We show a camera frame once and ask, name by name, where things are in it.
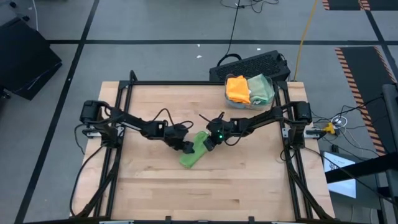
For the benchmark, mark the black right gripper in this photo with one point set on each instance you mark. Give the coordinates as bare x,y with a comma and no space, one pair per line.
219,129

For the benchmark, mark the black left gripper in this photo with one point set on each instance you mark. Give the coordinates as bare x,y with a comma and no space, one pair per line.
177,135

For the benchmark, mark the bright green microfiber towel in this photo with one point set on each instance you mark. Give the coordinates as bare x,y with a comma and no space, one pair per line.
194,152

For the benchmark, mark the orange microfiber towel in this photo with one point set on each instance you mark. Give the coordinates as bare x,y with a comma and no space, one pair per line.
237,89

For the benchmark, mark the sage green microfiber towel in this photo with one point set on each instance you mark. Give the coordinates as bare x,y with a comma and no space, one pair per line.
260,86

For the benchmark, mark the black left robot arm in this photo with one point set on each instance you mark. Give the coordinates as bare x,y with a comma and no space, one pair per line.
130,123

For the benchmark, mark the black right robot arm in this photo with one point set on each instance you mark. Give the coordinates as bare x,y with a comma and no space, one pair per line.
270,116

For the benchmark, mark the clear plastic bin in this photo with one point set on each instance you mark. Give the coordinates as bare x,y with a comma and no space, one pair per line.
236,105

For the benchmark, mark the black perforated box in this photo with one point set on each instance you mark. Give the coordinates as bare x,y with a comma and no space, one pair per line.
248,65

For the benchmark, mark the yellow connector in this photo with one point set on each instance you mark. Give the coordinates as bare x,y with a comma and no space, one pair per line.
329,127

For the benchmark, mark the black bar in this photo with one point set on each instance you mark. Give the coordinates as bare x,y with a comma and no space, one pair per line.
357,169

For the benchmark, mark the black hazard-striped floor mat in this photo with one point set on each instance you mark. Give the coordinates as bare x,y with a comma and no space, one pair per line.
367,87
342,3

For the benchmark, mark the black case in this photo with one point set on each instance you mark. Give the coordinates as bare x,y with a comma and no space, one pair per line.
25,62

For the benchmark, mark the black metal table frame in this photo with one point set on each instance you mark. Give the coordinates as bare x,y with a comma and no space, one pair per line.
186,83

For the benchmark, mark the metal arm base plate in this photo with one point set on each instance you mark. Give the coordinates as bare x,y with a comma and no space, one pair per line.
285,132
90,133

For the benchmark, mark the black post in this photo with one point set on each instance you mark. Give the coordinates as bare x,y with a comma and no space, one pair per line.
391,124

